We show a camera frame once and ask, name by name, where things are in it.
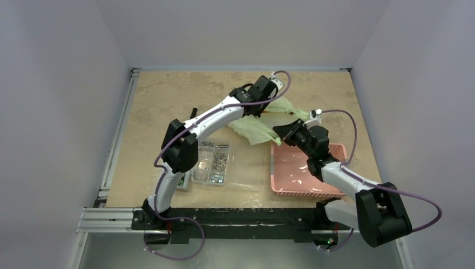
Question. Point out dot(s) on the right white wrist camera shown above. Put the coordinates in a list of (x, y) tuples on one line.
[(315, 118)]

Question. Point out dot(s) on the clear plastic screw organizer box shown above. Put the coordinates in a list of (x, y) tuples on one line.
[(229, 164)]

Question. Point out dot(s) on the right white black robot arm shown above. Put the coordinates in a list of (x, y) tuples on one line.
[(365, 194)]

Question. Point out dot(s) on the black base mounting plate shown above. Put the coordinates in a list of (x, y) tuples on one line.
[(302, 225)]

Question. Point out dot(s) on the green white small box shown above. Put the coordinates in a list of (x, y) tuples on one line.
[(184, 182)]

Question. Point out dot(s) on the aluminium left frame rail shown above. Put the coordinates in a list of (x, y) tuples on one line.
[(114, 150)]

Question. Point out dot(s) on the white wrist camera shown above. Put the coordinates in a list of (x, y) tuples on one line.
[(315, 118), (280, 84)]

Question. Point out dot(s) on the aluminium front frame rail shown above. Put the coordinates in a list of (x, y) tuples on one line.
[(380, 220)]

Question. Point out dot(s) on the pink plastic basket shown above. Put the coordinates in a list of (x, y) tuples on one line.
[(290, 175)]

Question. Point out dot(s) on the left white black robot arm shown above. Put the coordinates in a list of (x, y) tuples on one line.
[(179, 150)]

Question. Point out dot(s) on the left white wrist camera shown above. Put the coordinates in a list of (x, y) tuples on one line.
[(280, 84)]

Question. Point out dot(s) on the aluminium frame rail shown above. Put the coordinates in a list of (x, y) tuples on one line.
[(246, 68), (380, 220), (114, 150)]

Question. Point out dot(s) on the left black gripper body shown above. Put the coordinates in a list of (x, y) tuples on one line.
[(261, 109)]

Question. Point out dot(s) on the aluminium back frame rail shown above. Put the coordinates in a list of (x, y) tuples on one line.
[(246, 68)]

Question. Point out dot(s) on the black T-handle tool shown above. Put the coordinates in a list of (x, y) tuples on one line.
[(193, 113)]

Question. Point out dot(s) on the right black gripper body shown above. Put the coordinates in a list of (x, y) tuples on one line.
[(293, 131)]

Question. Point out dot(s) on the light green plastic bag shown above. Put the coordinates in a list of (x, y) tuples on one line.
[(259, 130)]

